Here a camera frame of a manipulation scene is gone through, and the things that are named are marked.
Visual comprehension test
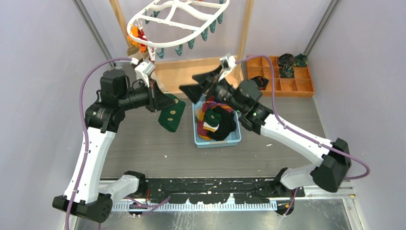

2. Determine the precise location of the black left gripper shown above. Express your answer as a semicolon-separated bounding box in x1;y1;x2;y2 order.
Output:
119;78;176;113

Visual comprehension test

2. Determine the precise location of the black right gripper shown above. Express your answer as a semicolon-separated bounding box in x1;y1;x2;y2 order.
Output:
179;65;244;114

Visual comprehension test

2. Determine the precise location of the green dotted sock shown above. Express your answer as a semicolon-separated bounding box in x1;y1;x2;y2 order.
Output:
203;110;222;132
158;93;186;133

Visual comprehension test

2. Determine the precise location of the purple striped sock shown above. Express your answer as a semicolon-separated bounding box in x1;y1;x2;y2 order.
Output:
195;101;233;121
196;121;212;140

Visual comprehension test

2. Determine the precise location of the green dotted sock front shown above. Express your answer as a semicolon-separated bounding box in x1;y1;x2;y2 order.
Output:
203;110;222;132

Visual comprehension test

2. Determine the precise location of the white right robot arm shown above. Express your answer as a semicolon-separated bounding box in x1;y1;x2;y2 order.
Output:
179;67;351;197

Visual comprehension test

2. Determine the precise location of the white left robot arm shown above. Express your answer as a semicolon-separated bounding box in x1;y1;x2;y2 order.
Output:
52;69;175;223

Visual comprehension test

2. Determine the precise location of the wooden hanger stand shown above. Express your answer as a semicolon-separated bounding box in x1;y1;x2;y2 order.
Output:
109;0;254;98

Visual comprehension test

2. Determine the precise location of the white round clip hanger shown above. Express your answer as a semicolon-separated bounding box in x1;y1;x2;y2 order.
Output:
126;0;230;48

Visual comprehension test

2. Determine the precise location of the beige brown-cuffed sock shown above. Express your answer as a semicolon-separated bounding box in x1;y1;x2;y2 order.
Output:
127;45;149;60

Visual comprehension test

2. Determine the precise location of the rolled dark sock left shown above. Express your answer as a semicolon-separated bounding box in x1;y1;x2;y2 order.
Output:
251;76;269;90

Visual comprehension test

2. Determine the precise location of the rolled dark sock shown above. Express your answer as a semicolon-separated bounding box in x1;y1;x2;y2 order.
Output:
251;76;269;90
277;53;295;67
279;65;294;79
293;54;308;68

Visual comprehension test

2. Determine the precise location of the red snowflake sock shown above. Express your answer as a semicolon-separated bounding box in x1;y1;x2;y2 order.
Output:
137;28;147;53

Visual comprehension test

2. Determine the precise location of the light blue plastic basket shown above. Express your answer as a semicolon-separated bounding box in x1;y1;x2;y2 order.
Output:
192;98;242;148

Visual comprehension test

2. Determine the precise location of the rolled dark sock middle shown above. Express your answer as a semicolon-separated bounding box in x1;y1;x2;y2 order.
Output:
279;65;294;79

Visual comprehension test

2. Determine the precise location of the rolled dark sock top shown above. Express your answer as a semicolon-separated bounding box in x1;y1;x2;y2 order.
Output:
277;53;295;67

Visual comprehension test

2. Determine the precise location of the orange wooden compartment tray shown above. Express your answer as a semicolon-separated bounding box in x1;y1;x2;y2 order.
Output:
246;56;315;98

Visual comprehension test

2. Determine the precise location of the rolled dark sock right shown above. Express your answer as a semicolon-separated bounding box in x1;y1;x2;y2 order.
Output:
293;54;308;68

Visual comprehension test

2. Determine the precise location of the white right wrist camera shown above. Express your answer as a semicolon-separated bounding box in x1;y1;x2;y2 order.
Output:
218;54;237;82

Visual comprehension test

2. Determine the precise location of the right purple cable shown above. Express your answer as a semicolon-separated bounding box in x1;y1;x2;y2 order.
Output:
235;55;371;217

